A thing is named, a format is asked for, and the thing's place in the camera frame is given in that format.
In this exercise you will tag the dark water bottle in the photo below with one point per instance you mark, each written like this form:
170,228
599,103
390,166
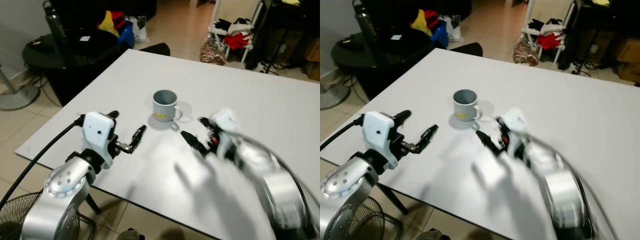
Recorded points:
54,22
362,20

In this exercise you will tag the black table leg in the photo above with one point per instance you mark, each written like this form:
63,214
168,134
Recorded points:
392,199
92,204

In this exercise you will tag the blue bag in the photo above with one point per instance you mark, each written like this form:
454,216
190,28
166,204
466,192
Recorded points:
440,34
126,35

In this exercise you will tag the white plastic bag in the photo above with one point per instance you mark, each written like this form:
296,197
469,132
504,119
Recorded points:
140,29
454,29

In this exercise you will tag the black and white clothes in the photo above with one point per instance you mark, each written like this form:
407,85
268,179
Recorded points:
230,24
542,24

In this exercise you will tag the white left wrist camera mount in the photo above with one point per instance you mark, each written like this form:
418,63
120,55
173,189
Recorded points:
377,131
97,132

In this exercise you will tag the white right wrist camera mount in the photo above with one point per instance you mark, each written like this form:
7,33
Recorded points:
515,119
224,120

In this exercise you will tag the small white card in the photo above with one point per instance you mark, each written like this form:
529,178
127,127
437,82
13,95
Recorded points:
85,38
396,37

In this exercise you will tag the white clothes rack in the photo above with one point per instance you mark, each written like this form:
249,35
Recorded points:
566,35
252,35

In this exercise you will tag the patterned brown bag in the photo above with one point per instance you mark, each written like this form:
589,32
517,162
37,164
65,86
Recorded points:
212,52
525,51

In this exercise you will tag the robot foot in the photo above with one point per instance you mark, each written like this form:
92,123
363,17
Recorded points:
131,234
432,234

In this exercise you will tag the grey mug with yellow print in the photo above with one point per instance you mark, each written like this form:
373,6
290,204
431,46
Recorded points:
465,106
165,107

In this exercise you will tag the brown cardboard box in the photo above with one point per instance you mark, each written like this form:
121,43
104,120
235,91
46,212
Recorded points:
629,60
314,60

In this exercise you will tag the grey round fan base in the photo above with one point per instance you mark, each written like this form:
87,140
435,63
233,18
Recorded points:
332,96
17,96

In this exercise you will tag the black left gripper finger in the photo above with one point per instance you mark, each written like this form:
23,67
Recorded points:
429,137
113,115
139,137
403,116

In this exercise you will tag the black chair back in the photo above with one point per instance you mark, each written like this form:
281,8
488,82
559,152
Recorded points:
155,49
467,48

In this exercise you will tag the yellow and red cloth pile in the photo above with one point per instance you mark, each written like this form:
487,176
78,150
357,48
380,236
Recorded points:
111,22
422,21

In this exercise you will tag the round black glass table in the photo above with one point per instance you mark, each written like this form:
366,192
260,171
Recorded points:
75,55
385,55

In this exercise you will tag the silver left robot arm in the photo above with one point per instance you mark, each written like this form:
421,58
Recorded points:
345,195
60,200

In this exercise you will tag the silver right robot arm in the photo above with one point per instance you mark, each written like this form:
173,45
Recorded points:
562,185
272,185

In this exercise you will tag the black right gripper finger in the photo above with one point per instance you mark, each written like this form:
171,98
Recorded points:
500,121
487,141
192,142
205,122

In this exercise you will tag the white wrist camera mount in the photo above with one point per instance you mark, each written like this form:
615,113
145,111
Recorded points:
97,132
224,120
515,119
377,131

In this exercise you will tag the black cabinet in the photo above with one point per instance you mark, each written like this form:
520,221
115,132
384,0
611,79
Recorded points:
285,30
595,30

